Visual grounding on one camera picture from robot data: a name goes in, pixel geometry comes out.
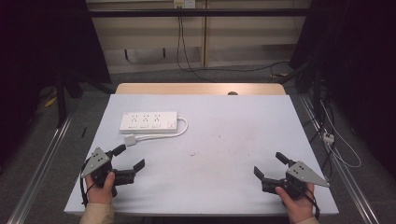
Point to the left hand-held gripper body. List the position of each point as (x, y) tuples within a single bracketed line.
[(99, 164)]

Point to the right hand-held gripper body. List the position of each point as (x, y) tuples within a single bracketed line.
[(297, 177)]

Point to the white power plug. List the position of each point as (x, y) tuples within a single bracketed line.
[(130, 140)]

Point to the person's left hand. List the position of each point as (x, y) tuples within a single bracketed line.
[(100, 192)]

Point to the person's right hand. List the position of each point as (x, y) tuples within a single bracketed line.
[(297, 207)]

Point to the small black floor item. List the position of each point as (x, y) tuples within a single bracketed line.
[(83, 132)]

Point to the white table mat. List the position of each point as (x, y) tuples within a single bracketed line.
[(224, 149)]

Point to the white floor power strip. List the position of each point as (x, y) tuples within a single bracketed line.
[(328, 137)]

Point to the black metal stand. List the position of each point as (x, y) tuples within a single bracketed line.
[(62, 99)]

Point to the yellow floor tape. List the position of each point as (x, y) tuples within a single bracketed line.
[(50, 101)]

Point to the wooden table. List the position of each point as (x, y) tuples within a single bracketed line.
[(186, 88)]

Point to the black curtain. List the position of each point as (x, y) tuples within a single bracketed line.
[(37, 46), (358, 62)]

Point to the black horizontal bar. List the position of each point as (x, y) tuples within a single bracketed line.
[(199, 12)]

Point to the aluminium floor rail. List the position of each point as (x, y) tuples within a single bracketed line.
[(40, 171), (348, 174)]

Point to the white wall socket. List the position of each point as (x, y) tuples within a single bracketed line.
[(185, 3)]

